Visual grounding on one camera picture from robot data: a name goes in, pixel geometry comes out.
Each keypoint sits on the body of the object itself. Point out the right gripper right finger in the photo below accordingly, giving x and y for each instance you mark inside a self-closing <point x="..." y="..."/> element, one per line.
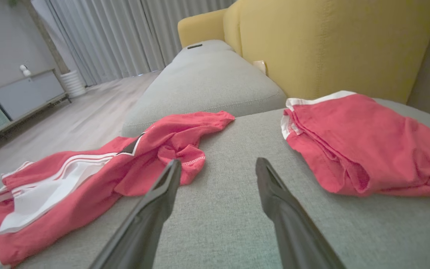
<point x="293" y="231"/>

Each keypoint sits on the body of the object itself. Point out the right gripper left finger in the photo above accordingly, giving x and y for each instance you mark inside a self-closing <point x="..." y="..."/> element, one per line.
<point x="147" y="224"/>

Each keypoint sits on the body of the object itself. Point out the red shirt white stripes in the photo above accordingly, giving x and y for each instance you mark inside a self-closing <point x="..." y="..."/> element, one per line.
<point x="88" y="186"/>

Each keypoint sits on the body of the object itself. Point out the red shorts white trim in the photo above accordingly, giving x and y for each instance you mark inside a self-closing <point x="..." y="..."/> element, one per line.
<point x="368" y="145"/>

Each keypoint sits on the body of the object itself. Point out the large grey sofa seat cushion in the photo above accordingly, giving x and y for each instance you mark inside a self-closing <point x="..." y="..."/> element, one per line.
<point x="230" y="194"/>

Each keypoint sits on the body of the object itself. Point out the narrow grey sofa seat cushion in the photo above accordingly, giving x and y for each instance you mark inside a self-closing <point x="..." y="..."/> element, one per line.
<point x="207" y="82"/>

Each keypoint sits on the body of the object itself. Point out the white ribbed plant pot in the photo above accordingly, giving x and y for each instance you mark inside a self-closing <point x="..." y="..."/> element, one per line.
<point x="73" y="84"/>

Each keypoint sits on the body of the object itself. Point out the white sofa label tag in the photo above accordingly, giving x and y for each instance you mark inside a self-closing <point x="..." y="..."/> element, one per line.
<point x="259" y="67"/>

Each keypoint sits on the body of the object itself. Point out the grey and green tv cabinet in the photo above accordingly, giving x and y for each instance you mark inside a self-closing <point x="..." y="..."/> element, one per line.
<point x="17" y="101"/>

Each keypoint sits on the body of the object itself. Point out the black remote control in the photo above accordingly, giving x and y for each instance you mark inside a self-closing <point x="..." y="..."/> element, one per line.
<point x="195" y="46"/>

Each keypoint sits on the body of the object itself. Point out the grey pleated curtain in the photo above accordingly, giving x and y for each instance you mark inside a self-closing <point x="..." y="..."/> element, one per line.
<point x="125" y="33"/>

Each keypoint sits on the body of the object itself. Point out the yellow sofa backrest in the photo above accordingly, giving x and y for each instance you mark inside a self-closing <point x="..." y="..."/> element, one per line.
<point x="330" y="41"/>

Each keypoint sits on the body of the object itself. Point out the small white figurine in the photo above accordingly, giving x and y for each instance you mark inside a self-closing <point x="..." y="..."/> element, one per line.
<point x="25" y="71"/>

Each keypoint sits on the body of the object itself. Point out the brown plant trunk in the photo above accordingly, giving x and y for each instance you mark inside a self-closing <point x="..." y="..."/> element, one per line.
<point x="47" y="41"/>

